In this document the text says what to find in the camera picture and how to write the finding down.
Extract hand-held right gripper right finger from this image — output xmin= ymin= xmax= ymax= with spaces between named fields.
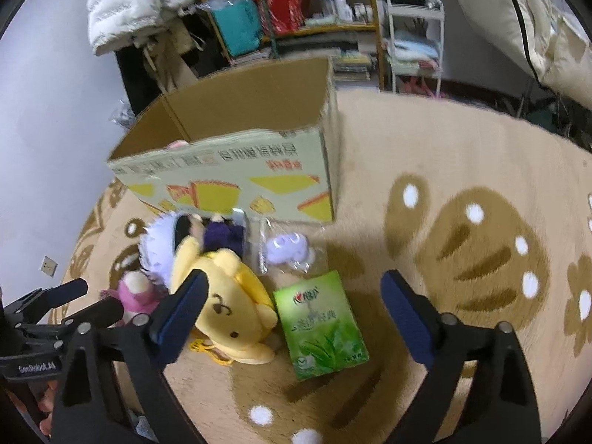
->
xmin=380 ymin=269 xmax=542 ymax=444

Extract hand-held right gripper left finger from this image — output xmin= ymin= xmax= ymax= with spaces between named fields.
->
xmin=50 ymin=269 xmax=209 ymax=444

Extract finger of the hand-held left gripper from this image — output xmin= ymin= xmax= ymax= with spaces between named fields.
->
xmin=2 ymin=278 xmax=89 ymax=325
xmin=59 ymin=297 xmax=125 ymax=334

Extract pink plush toy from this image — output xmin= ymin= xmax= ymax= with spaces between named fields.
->
xmin=101 ymin=270 xmax=161 ymax=330

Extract yellow plush dog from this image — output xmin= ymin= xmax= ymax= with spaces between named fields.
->
xmin=169 ymin=236 xmax=279 ymax=365

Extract printed cardboard box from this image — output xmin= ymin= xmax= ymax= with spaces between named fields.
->
xmin=105 ymin=57 xmax=339 ymax=225

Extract person's left hand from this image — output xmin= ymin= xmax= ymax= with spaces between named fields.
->
xmin=11 ymin=380 xmax=60 ymax=438

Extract white-haired doll in plastic bag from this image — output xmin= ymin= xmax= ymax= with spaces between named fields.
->
xmin=139 ymin=209 xmax=251 ymax=287

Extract green tissue pack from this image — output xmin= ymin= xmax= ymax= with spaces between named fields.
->
xmin=272 ymin=270 xmax=370 ymax=382

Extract lavender plush in plastic bag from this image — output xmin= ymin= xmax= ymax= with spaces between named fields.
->
xmin=256 ymin=216 xmax=321 ymax=277

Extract beige patterned rug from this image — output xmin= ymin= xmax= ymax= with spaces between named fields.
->
xmin=48 ymin=89 xmax=592 ymax=444

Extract clear plastic bag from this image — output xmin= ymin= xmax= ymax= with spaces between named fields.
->
xmin=110 ymin=99 xmax=138 ymax=131

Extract beige tote bag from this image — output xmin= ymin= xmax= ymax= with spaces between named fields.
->
xmin=142 ymin=23 xmax=205 ymax=94

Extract stack of books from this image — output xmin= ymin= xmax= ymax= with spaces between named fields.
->
xmin=330 ymin=51 xmax=378 ymax=87

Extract folded cloths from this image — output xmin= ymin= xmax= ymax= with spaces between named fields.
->
xmin=392 ymin=38 xmax=441 ymax=73

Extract white puffer jacket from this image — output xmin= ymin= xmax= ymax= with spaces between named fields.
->
xmin=87 ymin=0 xmax=198 ymax=57

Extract wooden shelf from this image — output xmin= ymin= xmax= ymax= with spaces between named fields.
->
xmin=185 ymin=0 xmax=386 ymax=92

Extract white metal cart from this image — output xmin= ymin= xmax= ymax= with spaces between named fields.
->
xmin=381 ymin=0 xmax=446 ymax=98

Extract teal bag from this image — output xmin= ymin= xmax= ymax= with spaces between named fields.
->
xmin=210 ymin=0 xmax=264 ymax=57

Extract group of white bottles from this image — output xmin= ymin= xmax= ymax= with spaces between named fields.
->
xmin=317 ymin=0 xmax=375 ymax=24

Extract beige bedding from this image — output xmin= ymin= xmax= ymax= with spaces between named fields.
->
xmin=439 ymin=0 xmax=592 ymax=108

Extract red bag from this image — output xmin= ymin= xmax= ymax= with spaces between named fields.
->
xmin=251 ymin=0 xmax=310 ymax=36

